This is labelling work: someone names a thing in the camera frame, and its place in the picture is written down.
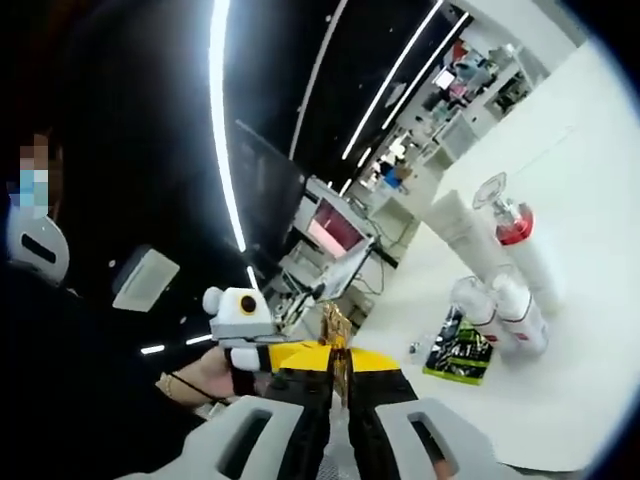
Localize long ceiling light strip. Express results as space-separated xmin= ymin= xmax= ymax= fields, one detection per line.
xmin=207 ymin=0 xmax=249 ymax=251

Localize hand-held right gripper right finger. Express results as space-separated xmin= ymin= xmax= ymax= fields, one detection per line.
xmin=347 ymin=347 xmax=506 ymax=480

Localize person's left hand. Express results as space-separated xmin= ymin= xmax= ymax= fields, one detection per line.
xmin=172 ymin=345 xmax=236 ymax=414

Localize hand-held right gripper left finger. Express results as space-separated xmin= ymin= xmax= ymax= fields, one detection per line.
xmin=117 ymin=341 xmax=334 ymax=480

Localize ceiling air conditioner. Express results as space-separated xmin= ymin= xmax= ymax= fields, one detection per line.
xmin=112 ymin=244 xmax=181 ymax=314

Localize open laptop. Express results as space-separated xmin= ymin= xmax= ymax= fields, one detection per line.
xmin=304 ymin=195 xmax=376 ymax=299

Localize small silver skincare sachet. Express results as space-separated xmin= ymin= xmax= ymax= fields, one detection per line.
xmin=408 ymin=339 xmax=432 ymax=366

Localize white chest-worn device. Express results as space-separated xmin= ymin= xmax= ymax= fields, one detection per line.
xmin=7 ymin=214 xmax=71 ymax=287

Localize person's dark shirt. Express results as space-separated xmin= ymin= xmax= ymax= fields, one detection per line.
xmin=0 ymin=269 xmax=211 ymax=480

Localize white office desks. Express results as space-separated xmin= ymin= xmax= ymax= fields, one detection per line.
xmin=349 ymin=44 xmax=531 ymax=201

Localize red collar skincare pump bottle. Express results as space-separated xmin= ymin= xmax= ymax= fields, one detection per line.
xmin=472 ymin=171 xmax=569 ymax=315

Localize gold skincare sachet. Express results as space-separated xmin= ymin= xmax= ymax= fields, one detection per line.
xmin=319 ymin=302 xmax=356 ymax=409

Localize large white skincare tube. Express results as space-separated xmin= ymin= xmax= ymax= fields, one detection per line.
xmin=428 ymin=189 xmax=531 ymax=301

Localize green black skincare sachet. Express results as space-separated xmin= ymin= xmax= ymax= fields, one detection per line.
xmin=422 ymin=304 xmax=495 ymax=387

